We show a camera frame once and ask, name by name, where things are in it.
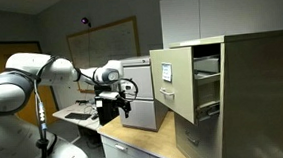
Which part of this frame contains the grey office desk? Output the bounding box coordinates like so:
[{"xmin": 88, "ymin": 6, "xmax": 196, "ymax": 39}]
[{"xmin": 51, "ymin": 101, "xmax": 102, "ymax": 135}]

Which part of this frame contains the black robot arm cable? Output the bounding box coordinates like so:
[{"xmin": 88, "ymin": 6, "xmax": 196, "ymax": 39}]
[{"xmin": 3, "ymin": 53, "xmax": 88, "ymax": 158}]

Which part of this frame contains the beige metal file cabinet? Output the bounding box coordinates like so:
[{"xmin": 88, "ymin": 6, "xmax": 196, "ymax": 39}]
[{"xmin": 168, "ymin": 28, "xmax": 283, "ymax": 158}]

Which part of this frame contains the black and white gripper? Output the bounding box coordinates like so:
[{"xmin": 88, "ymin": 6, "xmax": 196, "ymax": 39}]
[{"xmin": 95, "ymin": 88, "xmax": 133, "ymax": 121}]

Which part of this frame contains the white paper drawer label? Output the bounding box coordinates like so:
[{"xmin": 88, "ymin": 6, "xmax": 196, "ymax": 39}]
[{"xmin": 160, "ymin": 62, "xmax": 174, "ymax": 84}]

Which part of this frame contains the beige unlabelled file cabinet drawer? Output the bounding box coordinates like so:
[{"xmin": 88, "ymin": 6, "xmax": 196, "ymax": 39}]
[{"xmin": 173, "ymin": 108, "xmax": 227, "ymax": 158}]

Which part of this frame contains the wood-framed whiteboard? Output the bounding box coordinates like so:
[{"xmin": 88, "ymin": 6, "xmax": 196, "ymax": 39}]
[{"xmin": 64, "ymin": 15, "xmax": 143, "ymax": 96}]

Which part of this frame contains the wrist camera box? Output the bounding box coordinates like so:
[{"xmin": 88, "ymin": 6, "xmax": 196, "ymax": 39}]
[{"xmin": 119, "ymin": 79, "xmax": 134, "ymax": 94}]

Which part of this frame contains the grey two-drawer cabinet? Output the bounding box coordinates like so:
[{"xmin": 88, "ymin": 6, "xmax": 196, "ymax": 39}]
[{"xmin": 114, "ymin": 54, "xmax": 170, "ymax": 135}]

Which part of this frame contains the camera with purple light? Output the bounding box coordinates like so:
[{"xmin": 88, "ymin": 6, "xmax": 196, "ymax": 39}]
[{"xmin": 80, "ymin": 16, "xmax": 93, "ymax": 29}]

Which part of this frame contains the black keyboard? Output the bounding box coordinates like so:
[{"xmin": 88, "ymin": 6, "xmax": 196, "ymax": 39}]
[{"xmin": 64, "ymin": 111, "xmax": 93, "ymax": 122}]

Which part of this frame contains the wood-top white counter cabinet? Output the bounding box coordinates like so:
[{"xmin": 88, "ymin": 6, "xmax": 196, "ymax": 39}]
[{"xmin": 96, "ymin": 110, "xmax": 192, "ymax": 158}]

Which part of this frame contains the black computer tower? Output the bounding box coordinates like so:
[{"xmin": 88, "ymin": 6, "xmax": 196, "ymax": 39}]
[{"xmin": 94, "ymin": 82, "xmax": 123, "ymax": 127}]

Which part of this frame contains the beige labelled file cabinet drawer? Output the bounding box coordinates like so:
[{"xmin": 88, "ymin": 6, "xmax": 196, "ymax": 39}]
[{"xmin": 148, "ymin": 43, "xmax": 227, "ymax": 128}]

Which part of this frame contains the white wall cabinet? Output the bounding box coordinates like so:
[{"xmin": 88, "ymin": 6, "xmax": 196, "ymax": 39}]
[{"xmin": 158, "ymin": 0, "xmax": 283, "ymax": 49}]

